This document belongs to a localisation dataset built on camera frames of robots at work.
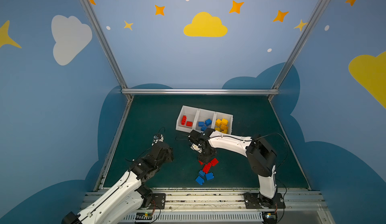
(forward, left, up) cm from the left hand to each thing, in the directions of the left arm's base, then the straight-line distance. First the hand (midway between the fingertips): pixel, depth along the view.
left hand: (169, 148), depth 81 cm
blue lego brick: (+20, -20, -10) cm, 30 cm away
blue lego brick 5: (-11, -23, -11) cm, 28 cm away
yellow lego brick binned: (+23, -30, -8) cm, 39 cm away
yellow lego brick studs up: (+21, -34, -10) cm, 41 cm away
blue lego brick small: (-10, -18, -9) cm, 23 cm away
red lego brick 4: (-3, -26, -10) cm, 28 cm away
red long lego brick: (-7, -21, -9) cm, 24 cm away
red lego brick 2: (+24, -10, -11) cm, 28 cm away
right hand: (+1, -23, -9) cm, 24 cm away
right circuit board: (-29, -52, -14) cm, 62 cm away
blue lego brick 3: (+24, -18, -11) cm, 32 cm away
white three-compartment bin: (+29, -11, -11) cm, 32 cm away
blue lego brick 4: (-14, -17, -10) cm, 24 cm away
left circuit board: (-30, +10, -14) cm, 35 cm away
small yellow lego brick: (+19, -29, -10) cm, 36 cm away
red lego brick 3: (-7, -18, -2) cm, 19 cm away
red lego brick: (+26, -6, -10) cm, 28 cm away
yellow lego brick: (+25, -35, -8) cm, 43 cm away
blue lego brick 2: (+24, -23, -9) cm, 35 cm away
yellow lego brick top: (+17, -34, -9) cm, 39 cm away
